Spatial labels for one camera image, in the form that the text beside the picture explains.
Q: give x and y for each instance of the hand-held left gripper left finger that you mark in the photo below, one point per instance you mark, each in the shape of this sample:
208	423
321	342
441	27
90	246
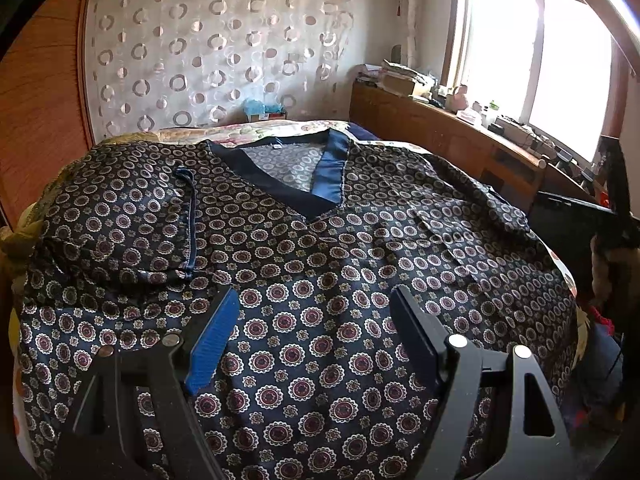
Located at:
212	345

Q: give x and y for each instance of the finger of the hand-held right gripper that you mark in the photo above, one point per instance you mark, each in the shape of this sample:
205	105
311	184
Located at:
575	205

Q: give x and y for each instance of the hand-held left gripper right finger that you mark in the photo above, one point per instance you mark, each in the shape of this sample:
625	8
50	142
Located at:
419	342

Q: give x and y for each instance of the navy medallion print pajama shirt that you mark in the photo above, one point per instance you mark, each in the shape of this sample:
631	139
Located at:
310	260

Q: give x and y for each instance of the white bottle with green cap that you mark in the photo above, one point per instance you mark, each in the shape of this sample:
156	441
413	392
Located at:
492	115

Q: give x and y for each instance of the long wooden cabinet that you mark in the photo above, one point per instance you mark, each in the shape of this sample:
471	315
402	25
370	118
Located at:
440	135

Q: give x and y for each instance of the pink container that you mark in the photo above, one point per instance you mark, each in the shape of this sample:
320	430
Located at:
457	99

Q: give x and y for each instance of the window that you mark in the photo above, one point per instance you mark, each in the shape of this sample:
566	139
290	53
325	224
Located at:
500	50

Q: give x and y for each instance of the floral blanket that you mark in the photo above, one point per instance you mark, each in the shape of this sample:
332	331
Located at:
240	132

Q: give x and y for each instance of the stack of papers and boxes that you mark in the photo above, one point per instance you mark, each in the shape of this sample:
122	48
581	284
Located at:
400	77

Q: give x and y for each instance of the yellow cloth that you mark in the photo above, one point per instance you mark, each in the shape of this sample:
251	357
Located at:
17	250

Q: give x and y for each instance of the navy blanket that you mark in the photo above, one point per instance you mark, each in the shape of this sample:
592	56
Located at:
362	132

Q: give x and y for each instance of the blue plastic bag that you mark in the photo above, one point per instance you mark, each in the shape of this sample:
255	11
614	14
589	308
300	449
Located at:
260	109

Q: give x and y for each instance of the beige window curtain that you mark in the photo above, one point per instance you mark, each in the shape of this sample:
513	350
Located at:
415	10

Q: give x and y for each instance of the sheer curtain with circle pattern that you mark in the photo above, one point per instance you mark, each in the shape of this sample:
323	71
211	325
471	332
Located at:
200	60

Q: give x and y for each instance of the wooden wardrobe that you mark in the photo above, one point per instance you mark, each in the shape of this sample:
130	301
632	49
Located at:
45	110

